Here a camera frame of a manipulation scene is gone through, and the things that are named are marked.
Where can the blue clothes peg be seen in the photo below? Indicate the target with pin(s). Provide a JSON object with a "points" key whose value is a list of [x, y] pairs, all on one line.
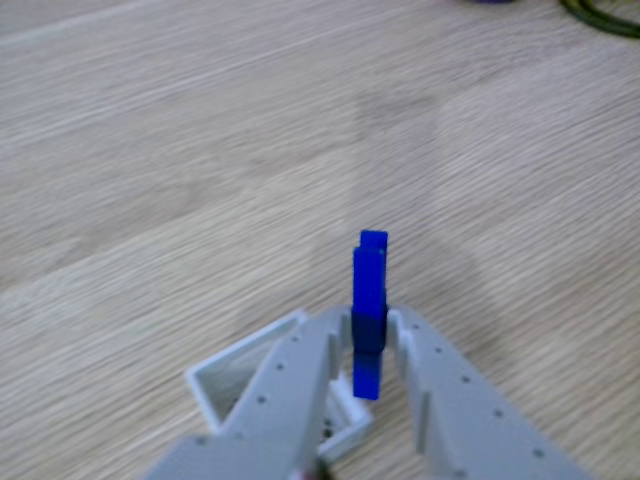
{"points": [[370, 300]]}

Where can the white plastic crate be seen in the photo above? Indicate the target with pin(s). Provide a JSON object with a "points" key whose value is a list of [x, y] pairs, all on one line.
{"points": [[225, 380]]}

